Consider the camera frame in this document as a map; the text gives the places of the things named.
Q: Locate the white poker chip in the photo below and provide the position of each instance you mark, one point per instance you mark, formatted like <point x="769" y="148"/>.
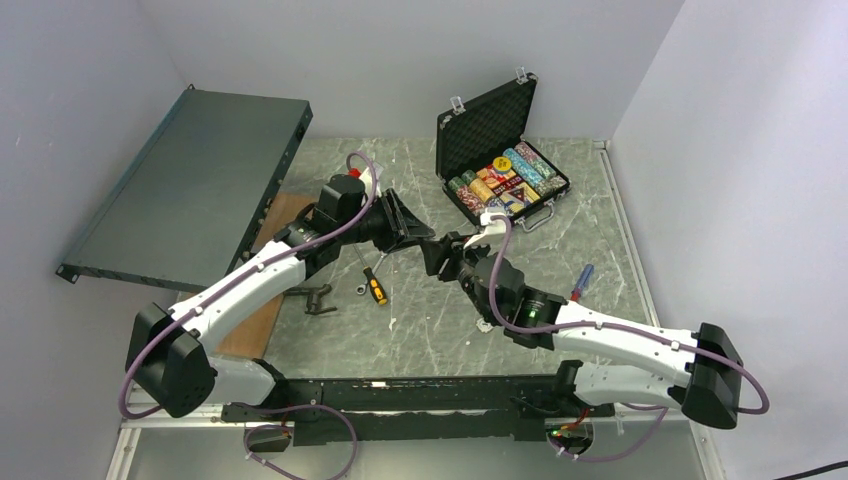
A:
<point x="483" y="326"/>

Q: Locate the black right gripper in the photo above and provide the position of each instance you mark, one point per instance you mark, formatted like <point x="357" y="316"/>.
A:
<point x="436" y="252"/>

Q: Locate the blue handled screwdriver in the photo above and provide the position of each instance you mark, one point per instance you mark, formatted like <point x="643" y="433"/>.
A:
<point x="582" y="283"/>

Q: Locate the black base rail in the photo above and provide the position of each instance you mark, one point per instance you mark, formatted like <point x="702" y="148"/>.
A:
<point x="423" y="408"/>

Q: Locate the yellow round blind button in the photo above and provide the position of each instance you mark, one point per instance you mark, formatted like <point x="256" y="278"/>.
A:
<point x="502" y="165"/>

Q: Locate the dark rack server chassis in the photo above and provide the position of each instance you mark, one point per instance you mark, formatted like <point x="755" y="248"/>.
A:
<point x="192" y="202"/>

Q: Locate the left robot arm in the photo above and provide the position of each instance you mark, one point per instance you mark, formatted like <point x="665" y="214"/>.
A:
<point x="171" y="349"/>

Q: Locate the black clamp tool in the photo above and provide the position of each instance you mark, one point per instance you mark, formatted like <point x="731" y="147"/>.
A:
<point x="313" y="298"/>

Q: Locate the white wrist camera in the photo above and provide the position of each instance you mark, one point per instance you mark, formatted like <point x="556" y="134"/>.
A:
<point x="364" y="173"/>
<point x="494" y="225"/>

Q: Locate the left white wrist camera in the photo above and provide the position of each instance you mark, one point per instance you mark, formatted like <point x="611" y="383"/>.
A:
<point x="364" y="173"/>

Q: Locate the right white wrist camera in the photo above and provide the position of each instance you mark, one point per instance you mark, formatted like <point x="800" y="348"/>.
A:
<point x="494" y="225"/>

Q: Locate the yellow black screwdriver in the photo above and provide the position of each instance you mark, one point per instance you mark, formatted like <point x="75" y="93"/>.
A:
<point x="362" y="259"/>

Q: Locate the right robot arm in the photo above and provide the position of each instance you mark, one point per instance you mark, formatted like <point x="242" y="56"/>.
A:
<point x="697" y="372"/>

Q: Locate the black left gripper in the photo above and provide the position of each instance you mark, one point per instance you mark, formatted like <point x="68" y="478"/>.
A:
<point x="403" y="227"/>

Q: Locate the red playing card deck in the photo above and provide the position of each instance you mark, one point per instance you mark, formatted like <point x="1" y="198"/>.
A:
<point x="494" y="178"/>

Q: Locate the blue playing card deck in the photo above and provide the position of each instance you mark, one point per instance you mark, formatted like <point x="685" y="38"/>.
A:
<point x="528" y="188"/>

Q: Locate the black poker set case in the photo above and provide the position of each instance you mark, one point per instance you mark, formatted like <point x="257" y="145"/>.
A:
<point x="483" y="159"/>

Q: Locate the silver ratchet wrench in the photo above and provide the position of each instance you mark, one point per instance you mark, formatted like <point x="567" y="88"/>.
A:
<point x="372" y="285"/>

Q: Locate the red black triangular button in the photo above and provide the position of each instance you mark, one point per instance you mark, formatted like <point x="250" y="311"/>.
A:
<point x="517" y="197"/>

